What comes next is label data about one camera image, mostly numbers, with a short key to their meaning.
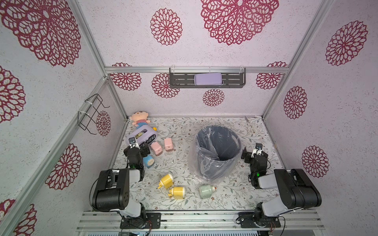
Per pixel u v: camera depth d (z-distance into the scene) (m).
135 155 0.70
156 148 0.95
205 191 0.76
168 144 0.95
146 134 1.00
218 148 0.83
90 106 0.78
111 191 0.46
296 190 0.46
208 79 0.91
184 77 0.93
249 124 1.17
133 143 0.78
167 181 0.80
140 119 1.11
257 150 0.77
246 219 0.74
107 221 0.75
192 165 0.76
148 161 0.88
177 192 0.76
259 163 0.70
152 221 0.73
